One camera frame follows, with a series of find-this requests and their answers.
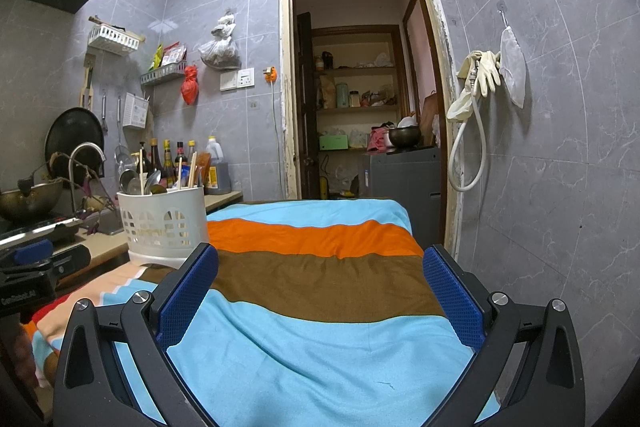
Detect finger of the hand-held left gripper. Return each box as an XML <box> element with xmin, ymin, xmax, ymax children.
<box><xmin>37</xmin><ymin>244</ymin><xmax>92</xmax><ymax>280</ymax></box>
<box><xmin>12</xmin><ymin>239</ymin><xmax>54</xmax><ymax>266</ymax></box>

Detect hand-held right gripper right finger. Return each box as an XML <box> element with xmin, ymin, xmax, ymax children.
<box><xmin>424</xmin><ymin>243</ymin><xmax>586</xmax><ymax>427</ymax></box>

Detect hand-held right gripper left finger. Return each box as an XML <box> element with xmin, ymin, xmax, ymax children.
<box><xmin>52</xmin><ymin>243</ymin><xmax>219</xmax><ymax>427</ymax></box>

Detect white plastic utensil holder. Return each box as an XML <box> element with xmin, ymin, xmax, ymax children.
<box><xmin>116</xmin><ymin>185</ymin><xmax>211</xmax><ymax>269</ymax></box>

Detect person's left hand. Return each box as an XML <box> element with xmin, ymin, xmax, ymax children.
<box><xmin>19</xmin><ymin>322</ymin><xmax>39</xmax><ymax>388</ymax></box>

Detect stove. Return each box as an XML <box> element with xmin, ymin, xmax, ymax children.
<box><xmin>0</xmin><ymin>215</ymin><xmax>84</xmax><ymax>253</ymax></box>

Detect metal wok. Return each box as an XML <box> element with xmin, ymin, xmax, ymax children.
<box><xmin>0</xmin><ymin>176</ymin><xmax>66</xmax><ymax>222</ymax></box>

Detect metal faucet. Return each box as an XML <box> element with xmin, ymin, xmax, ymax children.
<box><xmin>68</xmin><ymin>141</ymin><xmax>107</xmax><ymax>216</ymax></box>

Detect striped blanket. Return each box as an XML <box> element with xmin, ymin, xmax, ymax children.
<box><xmin>20</xmin><ymin>198</ymin><xmax>501</xmax><ymax>427</ymax></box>

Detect metal strainer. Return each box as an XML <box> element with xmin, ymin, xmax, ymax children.
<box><xmin>113</xmin><ymin>96</ymin><xmax>134</xmax><ymax>168</ymax></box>

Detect grey cabinet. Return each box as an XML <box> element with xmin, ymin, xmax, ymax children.
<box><xmin>359</xmin><ymin>145</ymin><xmax>444</xmax><ymax>254</ymax></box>

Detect black frying pan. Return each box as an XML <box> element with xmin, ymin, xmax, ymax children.
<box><xmin>43</xmin><ymin>106</ymin><xmax>106</xmax><ymax>180</ymax></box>

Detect oil jug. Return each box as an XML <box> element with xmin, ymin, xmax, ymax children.
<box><xmin>204</xmin><ymin>135</ymin><xmax>232</xmax><ymax>196</ymax></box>

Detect orange brown packet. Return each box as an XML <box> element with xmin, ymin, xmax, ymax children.
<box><xmin>194</xmin><ymin>151</ymin><xmax>212</xmax><ymax>188</ymax></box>

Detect large dark sauce bottle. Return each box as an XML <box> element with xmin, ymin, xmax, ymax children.
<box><xmin>148</xmin><ymin>137</ymin><xmax>165</xmax><ymax>180</ymax></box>

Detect yellow cap sauce bottle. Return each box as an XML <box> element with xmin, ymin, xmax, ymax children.
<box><xmin>162</xmin><ymin>140</ymin><xmax>177</xmax><ymax>188</ymax></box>

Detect black bowl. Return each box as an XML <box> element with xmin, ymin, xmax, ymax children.
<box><xmin>388</xmin><ymin>125</ymin><xmax>422</xmax><ymax>149</ymax></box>

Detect wooden spatula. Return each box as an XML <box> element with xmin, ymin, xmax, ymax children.
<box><xmin>79</xmin><ymin>54</ymin><xmax>96</xmax><ymax>110</ymax></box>

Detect red cloth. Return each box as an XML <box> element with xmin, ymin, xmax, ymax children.
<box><xmin>367</xmin><ymin>122</ymin><xmax>396</xmax><ymax>152</ymax></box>

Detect wooden cutting board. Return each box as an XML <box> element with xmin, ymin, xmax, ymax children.
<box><xmin>421</xmin><ymin>91</ymin><xmax>441</xmax><ymax>148</ymax></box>

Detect white rubber gloves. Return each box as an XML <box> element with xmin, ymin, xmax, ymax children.
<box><xmin>472</xmin><ymin>50</ymin><xmax>503</xmax><ymax>99</ymax></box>
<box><xmin>446</xmin><ymin>89</ymin><xmax>476</xmax><ymax>124</ymax></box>

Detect green box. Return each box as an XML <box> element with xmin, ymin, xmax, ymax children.
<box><xmin>318</xmin><ymin>134</ymin><xmax>350</xmax><ymax>152</ymax></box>

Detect red plastic bag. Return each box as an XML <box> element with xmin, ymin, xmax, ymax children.
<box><xmin>180</xmin><ymin>65</ymin><xmax>200</xmax><ymax>106</ymax></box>

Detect seasoning packets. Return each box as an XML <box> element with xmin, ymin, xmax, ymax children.
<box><xmin>149</xmin><ymin>41</ymin><xmax>189</xmax><ymax>70</ymax></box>

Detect white mesh bag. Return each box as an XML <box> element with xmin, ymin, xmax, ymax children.
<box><xmin>499</xmin><ymin>26</ymin><xmax>527</xmax><ymax>110</ymax></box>

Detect wooden shelf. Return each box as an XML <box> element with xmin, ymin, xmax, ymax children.
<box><xmin>310</xmin><ymin>25</ymin><xmax>407</xmax><ymax>154</ymax></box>

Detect clear plastic bag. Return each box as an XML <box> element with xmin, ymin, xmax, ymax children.
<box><xmin>198</xmin><ymin>10</ymin><xmax>241</xmax><ymax>70</ymax></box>

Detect white hose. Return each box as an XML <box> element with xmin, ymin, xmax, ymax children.
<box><xmin>447</xmin><ymin>56</ymin><xmax>487</xmax><ymax>193</ymax></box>

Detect white wall chopstick holder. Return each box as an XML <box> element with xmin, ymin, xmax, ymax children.
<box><xmin>122</xmin><ymin>91</ymin><xmax>150</xmax><ymax>130</ymax></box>

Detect white power cable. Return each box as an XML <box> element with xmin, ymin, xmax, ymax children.
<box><xmin>271</xmin><ymin>82</ymin><xmax>284</xmax><ymax>200</ymax></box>

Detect metal wall rack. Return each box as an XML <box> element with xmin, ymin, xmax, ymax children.
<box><xmin>139</xmin><ymin>61</ymin><xmax>187</xmax><ymax>87</ymax></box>

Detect white wall basket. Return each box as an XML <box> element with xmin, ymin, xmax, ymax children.
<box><xmin>87</xmin><ymin>22</ymin><xmax>140</xmax><ymax>54</ymax></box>

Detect white wall switch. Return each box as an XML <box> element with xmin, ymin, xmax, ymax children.
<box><xmin>219</xmin><ymin>67</ymin><xmax>257</xmax><ymax>92</ymax></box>

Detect door frame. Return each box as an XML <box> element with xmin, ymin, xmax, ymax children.
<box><xmin>278</xmin><ymin>0</ymin><xmax>461</xmax><ymax>259</ymax></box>

